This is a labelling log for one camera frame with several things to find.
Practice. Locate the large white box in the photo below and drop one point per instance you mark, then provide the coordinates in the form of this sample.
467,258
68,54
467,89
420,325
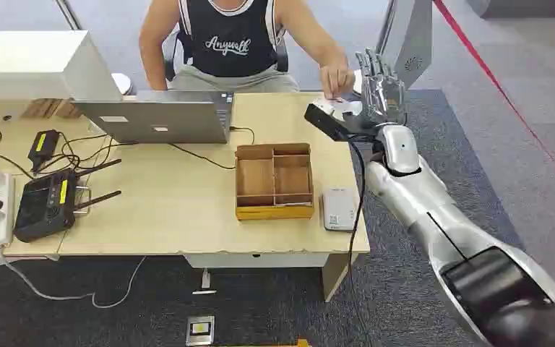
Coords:
33,64

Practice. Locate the person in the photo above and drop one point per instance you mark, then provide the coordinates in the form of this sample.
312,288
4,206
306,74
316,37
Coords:
232,43

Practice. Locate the white desk bracket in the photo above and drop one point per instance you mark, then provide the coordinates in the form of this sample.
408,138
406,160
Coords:
204,282

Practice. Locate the black remote controller with antennas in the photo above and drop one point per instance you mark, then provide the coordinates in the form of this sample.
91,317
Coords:
45,206

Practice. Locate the black power adapter yellow label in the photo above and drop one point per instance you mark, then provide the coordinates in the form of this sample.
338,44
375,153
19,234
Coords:
43,146

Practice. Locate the white round stool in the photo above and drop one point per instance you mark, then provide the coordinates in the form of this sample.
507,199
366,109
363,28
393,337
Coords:
123,84

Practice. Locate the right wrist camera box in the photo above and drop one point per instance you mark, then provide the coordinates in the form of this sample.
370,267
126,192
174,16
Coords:
328,120

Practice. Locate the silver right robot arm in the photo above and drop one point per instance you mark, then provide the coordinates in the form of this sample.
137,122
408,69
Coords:
430,210

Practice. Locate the wooden card box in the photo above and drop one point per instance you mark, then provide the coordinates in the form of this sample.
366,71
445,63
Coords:
273,182

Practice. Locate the silver laptop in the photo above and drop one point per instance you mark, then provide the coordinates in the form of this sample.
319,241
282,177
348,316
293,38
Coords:
162,120

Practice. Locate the small white device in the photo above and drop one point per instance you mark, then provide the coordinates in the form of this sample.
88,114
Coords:
338,209

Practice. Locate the steel floor socket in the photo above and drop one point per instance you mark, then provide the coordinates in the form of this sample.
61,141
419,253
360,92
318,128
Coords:
200,330

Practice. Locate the grey panel stand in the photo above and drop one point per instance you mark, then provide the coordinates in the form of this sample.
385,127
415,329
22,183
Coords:
409,38

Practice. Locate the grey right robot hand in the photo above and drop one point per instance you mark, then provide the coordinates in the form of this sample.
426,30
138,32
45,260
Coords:
382,96

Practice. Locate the person's left hand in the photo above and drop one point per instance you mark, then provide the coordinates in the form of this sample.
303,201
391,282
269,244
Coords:
336,79

